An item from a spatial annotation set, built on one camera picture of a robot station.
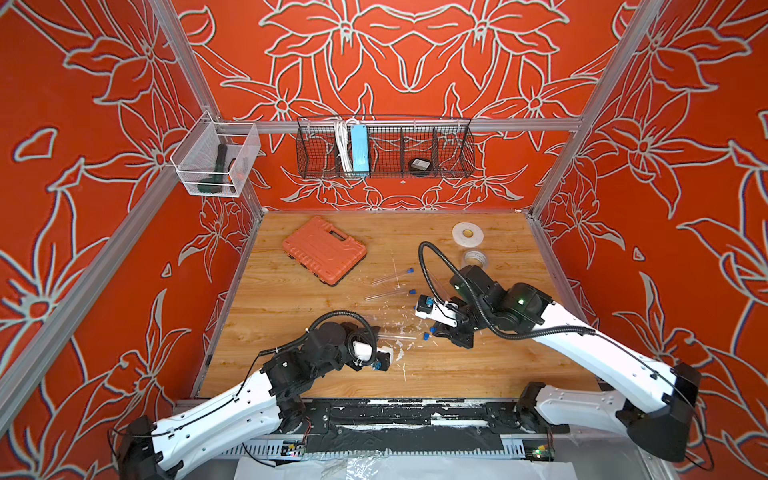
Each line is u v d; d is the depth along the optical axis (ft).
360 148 2.92
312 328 1.84
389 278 3.30
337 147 2.92
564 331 1.49
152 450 1.40
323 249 3.33
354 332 2.06
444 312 1.87
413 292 3.29
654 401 1.26
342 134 2.87
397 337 2.82
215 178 2.66
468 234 3.64
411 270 3.32
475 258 3.40
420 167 3.13
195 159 2.61
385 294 3.17
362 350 2.10
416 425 2.39
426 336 2.82
